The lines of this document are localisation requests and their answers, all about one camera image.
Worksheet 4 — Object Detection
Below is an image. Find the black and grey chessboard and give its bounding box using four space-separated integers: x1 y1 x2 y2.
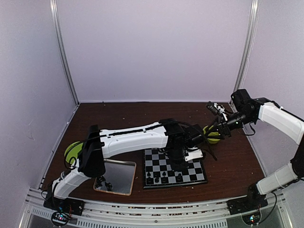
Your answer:
143 149 208 189

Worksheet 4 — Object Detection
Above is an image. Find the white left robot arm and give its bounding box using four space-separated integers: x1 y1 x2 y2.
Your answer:
45 119 209 211

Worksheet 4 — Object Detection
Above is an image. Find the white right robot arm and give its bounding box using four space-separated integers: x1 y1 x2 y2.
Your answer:
215 89 304 210

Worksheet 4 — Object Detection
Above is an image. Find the green bowl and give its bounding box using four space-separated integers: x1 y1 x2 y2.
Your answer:
203 126 220 144

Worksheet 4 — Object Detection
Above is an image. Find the metal tray with wood rim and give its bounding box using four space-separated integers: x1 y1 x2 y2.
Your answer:
93 159 136 196

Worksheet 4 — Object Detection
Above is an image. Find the green plate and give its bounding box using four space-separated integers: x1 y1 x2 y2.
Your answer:
64 142 83 164

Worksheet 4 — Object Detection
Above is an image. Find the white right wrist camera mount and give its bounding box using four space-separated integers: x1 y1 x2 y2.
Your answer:
210 103 228 119

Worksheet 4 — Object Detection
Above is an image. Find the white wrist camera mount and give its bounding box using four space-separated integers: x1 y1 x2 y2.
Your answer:
185 149 204 162
210 103 228 119

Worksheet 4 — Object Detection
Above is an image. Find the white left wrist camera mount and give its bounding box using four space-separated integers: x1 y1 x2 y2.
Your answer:
185 149 204 162

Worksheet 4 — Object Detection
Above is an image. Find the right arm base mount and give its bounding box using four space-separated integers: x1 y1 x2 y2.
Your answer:
227 197 268 226

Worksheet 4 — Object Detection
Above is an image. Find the aluminium front rail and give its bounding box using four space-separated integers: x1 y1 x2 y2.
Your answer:
19 198 293 228

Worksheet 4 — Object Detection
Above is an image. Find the right aluminium frame post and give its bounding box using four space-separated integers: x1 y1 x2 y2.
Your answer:
229 0 259 105

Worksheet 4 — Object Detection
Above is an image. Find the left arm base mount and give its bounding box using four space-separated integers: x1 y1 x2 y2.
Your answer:
43 198 85 227

